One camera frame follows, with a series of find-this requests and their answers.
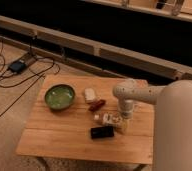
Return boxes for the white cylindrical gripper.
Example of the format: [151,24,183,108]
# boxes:
[112,100,134,134]

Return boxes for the white labelled plastic bottle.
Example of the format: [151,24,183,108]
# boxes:
[94,113,122,128]

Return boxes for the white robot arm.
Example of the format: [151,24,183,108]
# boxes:
[112,80,192,171]

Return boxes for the black smartphone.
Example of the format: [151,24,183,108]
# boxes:
[90,126,114,139]

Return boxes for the red-brown snack bar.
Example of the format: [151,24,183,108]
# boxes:
[89,99,106,112]

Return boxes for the wooden slatted table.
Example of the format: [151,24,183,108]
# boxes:
[17,75,154,164]

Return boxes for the green ceramic bowl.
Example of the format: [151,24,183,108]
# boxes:
[44,84,76,110]

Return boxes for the black floor cables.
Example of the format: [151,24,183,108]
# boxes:
[0,34,61,129]

